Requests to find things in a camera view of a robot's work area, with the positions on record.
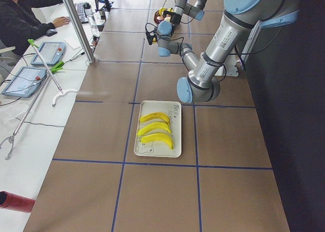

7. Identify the black braided cable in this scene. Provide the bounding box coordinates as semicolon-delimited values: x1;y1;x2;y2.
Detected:
144;22;186;42

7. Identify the brown wicker basket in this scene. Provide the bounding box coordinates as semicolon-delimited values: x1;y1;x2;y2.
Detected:
153;7;179;26

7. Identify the black keyboard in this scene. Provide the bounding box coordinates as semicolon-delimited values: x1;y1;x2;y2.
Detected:
74;3;88;24

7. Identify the aluminium frame post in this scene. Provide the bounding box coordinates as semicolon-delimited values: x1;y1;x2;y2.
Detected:
62;0;95;64

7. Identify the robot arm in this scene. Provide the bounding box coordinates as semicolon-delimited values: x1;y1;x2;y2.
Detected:
162;0;207;25
146;0;300;103

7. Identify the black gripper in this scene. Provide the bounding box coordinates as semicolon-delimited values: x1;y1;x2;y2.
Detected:
162;10;182;24
145;26;158;45

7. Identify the seated person in black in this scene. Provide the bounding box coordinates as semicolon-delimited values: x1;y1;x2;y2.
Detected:
1;0;70;56

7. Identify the yellow banana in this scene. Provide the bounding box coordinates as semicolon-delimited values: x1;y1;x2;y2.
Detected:
149;34;157;45
139;112;171;125

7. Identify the red fire extinguisher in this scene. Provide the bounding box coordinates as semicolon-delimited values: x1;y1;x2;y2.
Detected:
1;191;35;213

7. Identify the clear water bottle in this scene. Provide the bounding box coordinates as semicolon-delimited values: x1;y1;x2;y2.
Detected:
83;2;98;29

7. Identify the teach pendant far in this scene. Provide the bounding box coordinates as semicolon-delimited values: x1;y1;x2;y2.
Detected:
37;42;66;66

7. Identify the teach pendant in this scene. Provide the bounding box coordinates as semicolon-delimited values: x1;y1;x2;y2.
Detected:
1;67;47;97
37;42;66;66

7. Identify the white rectangular bear tray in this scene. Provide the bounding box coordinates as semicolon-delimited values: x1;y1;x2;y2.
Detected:
134;101;182;158

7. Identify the teach pendant near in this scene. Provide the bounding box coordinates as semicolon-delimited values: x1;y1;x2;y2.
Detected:
1;67;47;97

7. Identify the yellow banana moved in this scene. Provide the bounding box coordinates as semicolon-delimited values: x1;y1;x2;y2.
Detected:
140;133;174;150
137;122;171;136

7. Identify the long metal grabber tool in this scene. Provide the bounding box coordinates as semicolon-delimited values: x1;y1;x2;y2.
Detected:
27;39;78;107

